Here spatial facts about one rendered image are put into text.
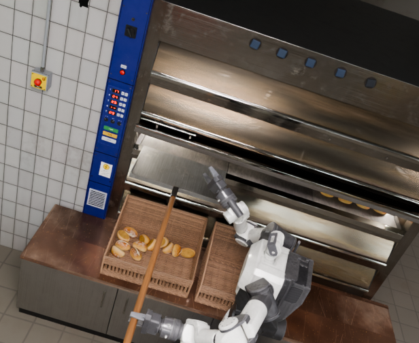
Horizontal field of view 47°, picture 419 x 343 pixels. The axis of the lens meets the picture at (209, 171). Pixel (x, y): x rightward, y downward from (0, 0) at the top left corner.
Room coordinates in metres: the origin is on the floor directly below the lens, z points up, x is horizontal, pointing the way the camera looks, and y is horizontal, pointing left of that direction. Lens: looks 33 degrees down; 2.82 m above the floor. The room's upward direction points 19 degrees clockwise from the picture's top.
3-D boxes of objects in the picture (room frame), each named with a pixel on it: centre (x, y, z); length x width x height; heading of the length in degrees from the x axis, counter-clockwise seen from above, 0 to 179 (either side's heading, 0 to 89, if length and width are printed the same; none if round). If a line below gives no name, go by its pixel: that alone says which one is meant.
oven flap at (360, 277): (2.56, -0.40, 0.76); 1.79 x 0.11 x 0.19; 93
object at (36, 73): (2.44, 1.09, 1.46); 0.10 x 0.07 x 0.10; 93
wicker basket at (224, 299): (2.30, -0.43, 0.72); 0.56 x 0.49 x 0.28; 93
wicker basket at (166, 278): (2.27, 0.16, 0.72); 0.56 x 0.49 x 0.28; 94
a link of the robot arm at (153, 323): (1.31, -0.01, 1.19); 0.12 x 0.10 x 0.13; 94
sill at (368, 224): (2.59, -0.40, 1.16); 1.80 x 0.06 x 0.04; 93
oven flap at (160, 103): (2.56, -0.40, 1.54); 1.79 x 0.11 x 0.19; 93
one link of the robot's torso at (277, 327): (1.70, -0.48, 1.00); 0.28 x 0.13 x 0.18; 94
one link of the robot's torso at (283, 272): (1.69, -0.45, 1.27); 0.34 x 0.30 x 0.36; 176
